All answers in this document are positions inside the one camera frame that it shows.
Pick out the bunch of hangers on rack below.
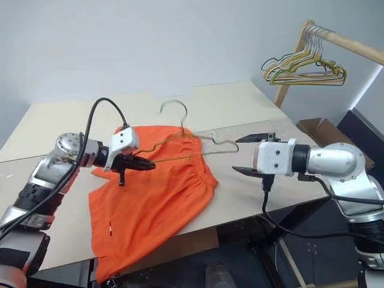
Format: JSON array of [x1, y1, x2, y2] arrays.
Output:
[[261, 28, 343, 87]]

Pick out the silver wire hanger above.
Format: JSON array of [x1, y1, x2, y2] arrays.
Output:
[[131, 100, 240, 164]]

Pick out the white wire hanger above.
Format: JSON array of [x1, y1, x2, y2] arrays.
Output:
[[263, 26, 343, 83]]

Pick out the black table frame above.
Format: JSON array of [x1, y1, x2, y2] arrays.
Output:
[[28, 196, 334, 288]]

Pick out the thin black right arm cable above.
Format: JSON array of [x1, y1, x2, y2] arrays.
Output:
[[298, 173, 384, 208]]

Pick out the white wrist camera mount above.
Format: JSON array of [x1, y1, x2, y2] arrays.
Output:
[[253, 138, 298, 177], [103, 125, 141, 172]]

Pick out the wooden slat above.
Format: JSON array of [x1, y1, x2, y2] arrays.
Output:
[[280, 239, 309, 288]]

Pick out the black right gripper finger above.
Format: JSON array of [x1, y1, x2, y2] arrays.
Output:
[[235, 133, 271, 143], [232, 166, 261, 178]]

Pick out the wooden rack post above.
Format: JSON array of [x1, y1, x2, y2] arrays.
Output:
[[274, 19, 316, 109]]

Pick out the grey cabinet with handles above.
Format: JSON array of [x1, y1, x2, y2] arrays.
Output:
[[281, 233, 365, 288]]

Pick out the tan wire hanger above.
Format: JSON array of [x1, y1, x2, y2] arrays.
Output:
[[260, 26, 337, 80]]

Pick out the wooden rack rail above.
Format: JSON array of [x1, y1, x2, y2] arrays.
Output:
[[302, 19, 384, 66]]

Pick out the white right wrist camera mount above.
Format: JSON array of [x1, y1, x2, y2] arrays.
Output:
[[253, 138, 298, 177]]

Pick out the dark cabinet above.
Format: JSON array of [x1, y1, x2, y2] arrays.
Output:
[[335, 109, 384, 157]]

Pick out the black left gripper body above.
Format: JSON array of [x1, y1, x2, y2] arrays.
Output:
[[112, 152, 137, 187]]

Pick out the brown cardboard box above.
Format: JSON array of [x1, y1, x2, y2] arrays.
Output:
[[298, 118, 376, 170]]

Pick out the orange shorts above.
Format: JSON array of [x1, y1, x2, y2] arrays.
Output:
[[88, 125, 219, 283]]

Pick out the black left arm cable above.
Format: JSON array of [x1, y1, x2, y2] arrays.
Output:
[[0, 97, 130, 241]]

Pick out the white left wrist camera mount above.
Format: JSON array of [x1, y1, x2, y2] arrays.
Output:
[[103, 125, 141, 172]]

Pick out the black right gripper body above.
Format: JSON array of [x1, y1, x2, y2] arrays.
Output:
[[263, 131, 288, 144]]

